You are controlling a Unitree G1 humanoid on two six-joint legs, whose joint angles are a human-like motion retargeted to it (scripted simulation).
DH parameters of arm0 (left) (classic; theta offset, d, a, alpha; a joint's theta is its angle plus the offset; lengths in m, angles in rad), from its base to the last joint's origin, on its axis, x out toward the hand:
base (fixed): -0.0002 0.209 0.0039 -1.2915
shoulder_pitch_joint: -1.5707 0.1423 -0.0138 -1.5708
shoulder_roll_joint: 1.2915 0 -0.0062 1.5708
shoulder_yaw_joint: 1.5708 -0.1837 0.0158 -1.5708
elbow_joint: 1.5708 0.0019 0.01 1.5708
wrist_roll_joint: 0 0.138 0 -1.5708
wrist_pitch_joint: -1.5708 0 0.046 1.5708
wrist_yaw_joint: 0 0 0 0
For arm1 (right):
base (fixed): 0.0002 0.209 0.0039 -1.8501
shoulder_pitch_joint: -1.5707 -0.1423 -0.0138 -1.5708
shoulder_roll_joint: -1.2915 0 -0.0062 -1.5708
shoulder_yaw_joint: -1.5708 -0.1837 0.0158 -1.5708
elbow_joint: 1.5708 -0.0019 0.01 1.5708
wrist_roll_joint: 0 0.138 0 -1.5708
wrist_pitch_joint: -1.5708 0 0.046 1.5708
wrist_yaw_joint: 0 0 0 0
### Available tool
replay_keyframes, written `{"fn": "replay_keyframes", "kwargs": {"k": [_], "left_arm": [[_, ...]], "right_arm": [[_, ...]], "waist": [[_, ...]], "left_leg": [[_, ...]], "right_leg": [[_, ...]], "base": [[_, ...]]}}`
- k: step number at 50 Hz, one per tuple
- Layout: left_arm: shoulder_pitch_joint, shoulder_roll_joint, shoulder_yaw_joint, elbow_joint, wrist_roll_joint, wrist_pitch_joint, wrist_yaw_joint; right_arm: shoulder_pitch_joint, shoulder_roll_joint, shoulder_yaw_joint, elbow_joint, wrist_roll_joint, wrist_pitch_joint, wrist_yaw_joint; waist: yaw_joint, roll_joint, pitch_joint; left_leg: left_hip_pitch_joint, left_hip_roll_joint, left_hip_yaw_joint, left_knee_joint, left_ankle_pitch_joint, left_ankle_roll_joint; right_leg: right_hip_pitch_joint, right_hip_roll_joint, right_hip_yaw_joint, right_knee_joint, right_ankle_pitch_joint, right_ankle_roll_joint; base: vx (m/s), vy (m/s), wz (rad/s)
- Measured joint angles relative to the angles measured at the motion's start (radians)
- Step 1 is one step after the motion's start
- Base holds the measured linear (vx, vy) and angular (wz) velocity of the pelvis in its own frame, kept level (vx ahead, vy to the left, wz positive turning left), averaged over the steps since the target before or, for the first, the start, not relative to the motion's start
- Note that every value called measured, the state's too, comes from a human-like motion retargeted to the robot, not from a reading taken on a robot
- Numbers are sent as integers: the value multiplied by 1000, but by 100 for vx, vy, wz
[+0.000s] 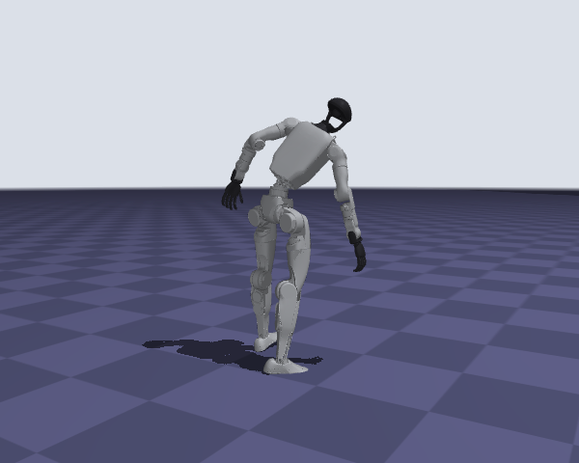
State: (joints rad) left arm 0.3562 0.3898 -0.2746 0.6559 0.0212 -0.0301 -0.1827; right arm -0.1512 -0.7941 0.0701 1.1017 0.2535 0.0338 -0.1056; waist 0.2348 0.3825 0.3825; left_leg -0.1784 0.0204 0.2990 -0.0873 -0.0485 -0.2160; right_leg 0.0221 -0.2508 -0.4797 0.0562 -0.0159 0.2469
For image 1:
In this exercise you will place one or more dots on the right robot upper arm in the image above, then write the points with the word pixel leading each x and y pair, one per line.
pixel 338 157

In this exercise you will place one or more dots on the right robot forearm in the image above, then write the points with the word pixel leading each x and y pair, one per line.
pixel 349 215

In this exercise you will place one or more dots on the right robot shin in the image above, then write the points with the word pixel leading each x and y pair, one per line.
pixel 286 312

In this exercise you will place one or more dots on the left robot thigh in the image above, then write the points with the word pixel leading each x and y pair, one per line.
pixel 265 243

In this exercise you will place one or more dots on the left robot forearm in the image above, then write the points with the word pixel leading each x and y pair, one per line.
pixel 245 159

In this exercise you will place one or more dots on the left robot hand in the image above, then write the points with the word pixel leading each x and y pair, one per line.
pixel 233 190

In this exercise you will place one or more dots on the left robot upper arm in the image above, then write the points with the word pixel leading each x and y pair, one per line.
pixel 274 132

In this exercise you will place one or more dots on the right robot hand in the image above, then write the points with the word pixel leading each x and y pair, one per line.
pixel 359 251

